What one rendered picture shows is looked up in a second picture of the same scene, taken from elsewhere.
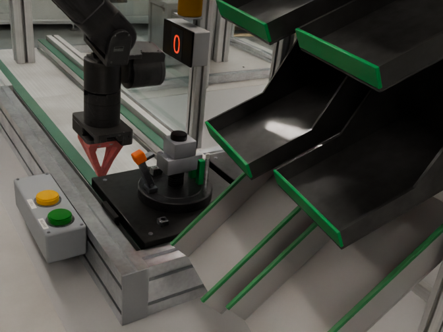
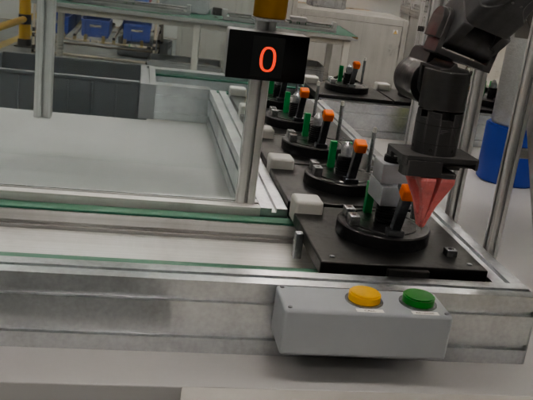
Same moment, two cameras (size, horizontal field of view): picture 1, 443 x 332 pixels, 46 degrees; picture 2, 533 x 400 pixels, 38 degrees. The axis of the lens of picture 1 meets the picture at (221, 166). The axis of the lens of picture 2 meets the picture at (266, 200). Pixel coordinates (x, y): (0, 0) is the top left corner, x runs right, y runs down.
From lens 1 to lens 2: 130 cm
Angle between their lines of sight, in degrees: 60
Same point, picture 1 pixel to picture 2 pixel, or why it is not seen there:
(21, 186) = (315, 308)
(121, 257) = (505, 290)
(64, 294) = (463, 383)
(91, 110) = (455, 136)
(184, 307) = not seen: hidden behind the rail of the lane
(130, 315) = (521, 348)
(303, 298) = not seen: outside the picture
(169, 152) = (399, 179)
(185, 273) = not seen: hidden behind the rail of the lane
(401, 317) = (516, 252)
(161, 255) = (500, 274)
